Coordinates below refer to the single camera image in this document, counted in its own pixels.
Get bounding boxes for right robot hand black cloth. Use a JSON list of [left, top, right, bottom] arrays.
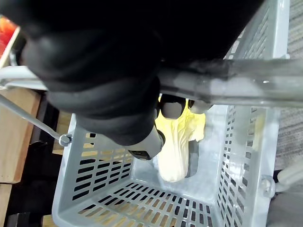
[[0, 0, 266, 162]]

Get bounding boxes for pale yellow napa cabbage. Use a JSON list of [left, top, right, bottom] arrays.
[[153, 98, 207, 183]]

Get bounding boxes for grey basket carry handle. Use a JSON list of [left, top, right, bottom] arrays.
[[0, 58, 303, 200]]

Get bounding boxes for grey plastic shopping basket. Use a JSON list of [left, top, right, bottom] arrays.
[[51, 0, 291, 227]]

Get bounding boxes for wooden shelf board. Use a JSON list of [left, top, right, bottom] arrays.
[[51, 110, 79, 156]]

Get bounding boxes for wooden tray rim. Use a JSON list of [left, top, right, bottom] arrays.
[[0, 25, 22, 70]]

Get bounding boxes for red packaged goods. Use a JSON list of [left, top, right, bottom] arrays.
[[0, 16, 18, 56]]

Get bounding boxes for light wooden crate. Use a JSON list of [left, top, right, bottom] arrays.
[[0, 87, 42, 185]]

